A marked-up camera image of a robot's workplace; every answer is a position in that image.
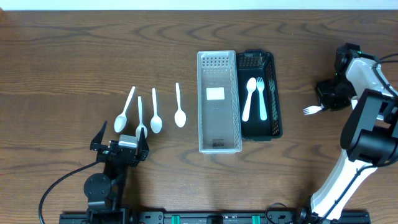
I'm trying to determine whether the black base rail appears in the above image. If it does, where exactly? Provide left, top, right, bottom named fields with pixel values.
left=59, top=210, right=371, bottom=224

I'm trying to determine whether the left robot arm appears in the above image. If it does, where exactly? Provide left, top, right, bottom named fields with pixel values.
left=83, top=124, right=149, bottom=224

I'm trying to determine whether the clear plastic basket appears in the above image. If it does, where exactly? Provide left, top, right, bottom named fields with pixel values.
left=197, top=50, right=243, bottom=154

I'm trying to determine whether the black plastic basket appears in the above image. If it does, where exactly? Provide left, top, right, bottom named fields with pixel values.
left=236, top=49, right=283, bottom=141

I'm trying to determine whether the white plastic spoon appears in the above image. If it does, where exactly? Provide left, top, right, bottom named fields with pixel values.
left=150, top=88, right=162, bottom=134
left=174, top=83, right=187, bottom=128
left=242, top=77, right=257, bottom=122
left=114, top=86, right=136, bottom=133
left=136, top=96, right=147, bottom=139

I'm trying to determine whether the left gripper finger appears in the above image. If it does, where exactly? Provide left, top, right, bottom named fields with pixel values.
left=90, top=121, right=107, bottom=151
left=137, top=128, right=149, bottom=161

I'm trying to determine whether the white label in basket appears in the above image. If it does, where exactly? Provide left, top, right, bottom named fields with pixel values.
left=206, top=87, right=225, bottom=101

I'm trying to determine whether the white plastic fork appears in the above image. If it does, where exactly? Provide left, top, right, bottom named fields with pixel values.
left=303, top=105, right=323, bottom=115
left=256, top=77, right=267, bottom=121
left=351, top=97, right=358, bottom=110

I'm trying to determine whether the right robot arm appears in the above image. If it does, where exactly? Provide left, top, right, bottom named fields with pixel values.
left=294, top=43, right=397, bottom=223

